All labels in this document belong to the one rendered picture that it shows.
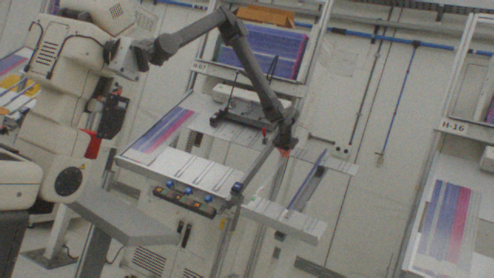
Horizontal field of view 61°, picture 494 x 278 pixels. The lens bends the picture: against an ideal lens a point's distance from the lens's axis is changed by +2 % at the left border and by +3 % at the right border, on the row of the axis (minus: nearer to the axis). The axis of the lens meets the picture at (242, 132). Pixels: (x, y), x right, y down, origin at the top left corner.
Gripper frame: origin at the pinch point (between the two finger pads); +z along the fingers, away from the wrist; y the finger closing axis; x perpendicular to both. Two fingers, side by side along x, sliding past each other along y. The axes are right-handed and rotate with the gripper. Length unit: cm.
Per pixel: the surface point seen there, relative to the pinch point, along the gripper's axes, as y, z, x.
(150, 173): 63, 16, 26
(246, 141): 32.7, 16.3, -16.8
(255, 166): 18.6, 16.5, -2.6
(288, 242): -11.2, 30.5, 21.3
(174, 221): 61, 56, 22
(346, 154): 19, 119, -142
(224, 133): 48, 16, -17
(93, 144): 118, 24, 17
